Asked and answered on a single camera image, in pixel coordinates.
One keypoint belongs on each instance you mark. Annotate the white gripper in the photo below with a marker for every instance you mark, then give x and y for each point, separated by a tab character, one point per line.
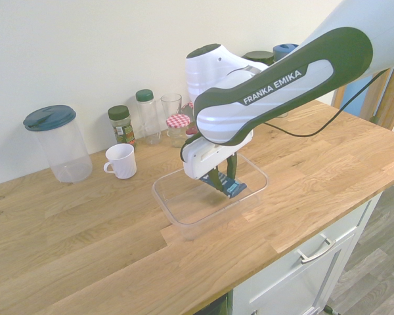
203	157

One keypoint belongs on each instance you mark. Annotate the clear plastic rectangular container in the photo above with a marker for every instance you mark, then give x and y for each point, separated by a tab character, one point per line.
184	213

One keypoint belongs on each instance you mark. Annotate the clear bottle green cap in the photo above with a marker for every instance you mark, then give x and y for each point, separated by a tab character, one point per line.
147	118

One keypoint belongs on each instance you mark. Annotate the dark Vega protein tub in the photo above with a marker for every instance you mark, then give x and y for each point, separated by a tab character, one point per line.
257	56

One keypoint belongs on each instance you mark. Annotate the spice jar dark green lid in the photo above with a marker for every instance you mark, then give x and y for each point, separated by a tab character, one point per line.
121	128

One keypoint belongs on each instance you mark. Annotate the white Franka Emika robot arm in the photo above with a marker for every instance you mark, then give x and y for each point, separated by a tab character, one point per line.
282	85

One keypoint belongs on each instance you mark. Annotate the white ceramic mug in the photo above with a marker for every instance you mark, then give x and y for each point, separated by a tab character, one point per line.
123	162

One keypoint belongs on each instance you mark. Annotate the white kitchen cabinet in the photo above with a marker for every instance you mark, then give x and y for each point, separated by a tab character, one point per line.
298	282

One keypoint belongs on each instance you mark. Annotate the empty clear round jar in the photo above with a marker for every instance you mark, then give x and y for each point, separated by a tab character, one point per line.
186	111

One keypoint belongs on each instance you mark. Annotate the glass jar red checkered lid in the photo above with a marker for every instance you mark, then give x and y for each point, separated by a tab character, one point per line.
177	129

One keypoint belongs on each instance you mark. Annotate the blue protein bar wrapper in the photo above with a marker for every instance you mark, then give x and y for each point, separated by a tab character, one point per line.
233	189

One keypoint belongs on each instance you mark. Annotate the clear pitcher with teal lid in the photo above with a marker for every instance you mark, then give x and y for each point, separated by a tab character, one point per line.
62	147

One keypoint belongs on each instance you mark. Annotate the blue lidded container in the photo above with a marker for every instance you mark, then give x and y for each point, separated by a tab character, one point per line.
284	50

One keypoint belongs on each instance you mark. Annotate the clear drinking glass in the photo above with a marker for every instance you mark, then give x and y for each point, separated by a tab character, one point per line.
170	105

